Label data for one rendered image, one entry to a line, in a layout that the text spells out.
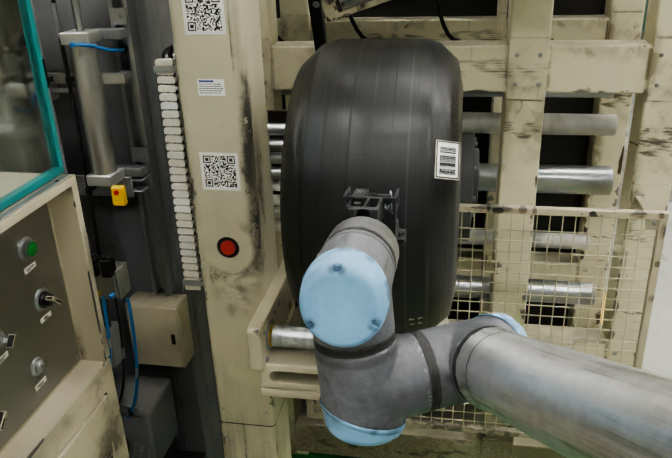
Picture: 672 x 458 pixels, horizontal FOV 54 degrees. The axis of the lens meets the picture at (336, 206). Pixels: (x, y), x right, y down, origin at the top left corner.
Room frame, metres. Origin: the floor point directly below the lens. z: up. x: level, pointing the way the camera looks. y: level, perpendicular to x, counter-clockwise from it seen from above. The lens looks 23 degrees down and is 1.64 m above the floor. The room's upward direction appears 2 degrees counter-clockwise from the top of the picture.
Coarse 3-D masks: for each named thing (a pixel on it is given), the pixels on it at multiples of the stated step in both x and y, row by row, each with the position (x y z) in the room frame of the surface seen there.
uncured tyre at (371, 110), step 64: (320, 64) 1.13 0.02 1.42; (384, 64) 1.10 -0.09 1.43; (448, 64) 1.13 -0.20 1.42; (320, 128) 1.02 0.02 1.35; (384, 128) 1.00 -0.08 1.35; (448, 128) 1.01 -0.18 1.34; (320, 192) 0.97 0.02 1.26; (384, 192) 0.95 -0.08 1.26; (448, 192) 0.96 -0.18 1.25; (448, 256) 0.95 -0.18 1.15
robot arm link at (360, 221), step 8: (360, 216) 0.73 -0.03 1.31; (344, 224) 0.72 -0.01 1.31; (352, 224) 0.70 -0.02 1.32; (360, 224) 0.70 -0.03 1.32; (368, 224) 0.71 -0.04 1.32; (376, 224) 0.71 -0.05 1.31; (384, 224) 0.73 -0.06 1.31; (384, 232) 0.70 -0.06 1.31; (392, 240) 0.70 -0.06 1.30; (392, 248) 0.69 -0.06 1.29
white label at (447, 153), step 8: (440, 144) 0.98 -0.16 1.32; (448, 144) 0.98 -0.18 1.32; (456, 144) 0.98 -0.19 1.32; (440, 152) 0.97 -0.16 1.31; (448, 152) 0.97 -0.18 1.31; (456, 152) 0.98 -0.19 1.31; (440, 160) 0.96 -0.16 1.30; (448, 160) 0.97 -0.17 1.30; (456, 160) 0.97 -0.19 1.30; (440, 168) 0.96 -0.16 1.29; (448, 168) 0.96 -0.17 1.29; (456, 168) 0.96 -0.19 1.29; (440, 176) 0.95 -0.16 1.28; (448, 176) 0.95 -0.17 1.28; (456, 176) 0.96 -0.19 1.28
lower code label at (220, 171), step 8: (200, 152) 1.19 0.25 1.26; (208, 152) 1.19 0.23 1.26; (200, 160) 1.19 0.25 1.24; (208, 160) 1.19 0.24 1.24; (216, 160) 1.18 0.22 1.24; (224, 160) 1.18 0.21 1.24; (232, 160) 1.18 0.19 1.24; (208, 168) 1.19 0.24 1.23; (216, 168) 1.19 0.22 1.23; (224, 168) 1.18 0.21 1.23; (232, 168) 1.18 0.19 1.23; (208, 176) 1.19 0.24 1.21; (216, 176) 1.19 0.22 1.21; (224, 176) 1.18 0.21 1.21; (232, 176) 1.18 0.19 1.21; (208, 184) 1.19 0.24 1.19; (216, 184) 1.19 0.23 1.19; (224, 184) 1.18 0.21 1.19; (232, 184) 1.18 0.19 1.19
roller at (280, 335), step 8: (272, 328) 1.11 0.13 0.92; (280, 328) 1.10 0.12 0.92; (288, 328) 1.10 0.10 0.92; (296, 328) 1.10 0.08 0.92; (304, 328) 1.10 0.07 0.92; (272, 336) 1.09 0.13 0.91; (280, 336) 1.09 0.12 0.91; (288, 336) 1.09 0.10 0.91; (296, 336) 1.09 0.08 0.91; (304, 336) 1.08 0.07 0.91; (312, 336) 1.08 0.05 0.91; (272, 344) 1.09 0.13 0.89; (280, 344) 1.09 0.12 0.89; (288, 344) 1.08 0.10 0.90; (296, 344) 1.08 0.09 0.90; (304, 344) 1.08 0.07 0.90; (312, 344) 1.08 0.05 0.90
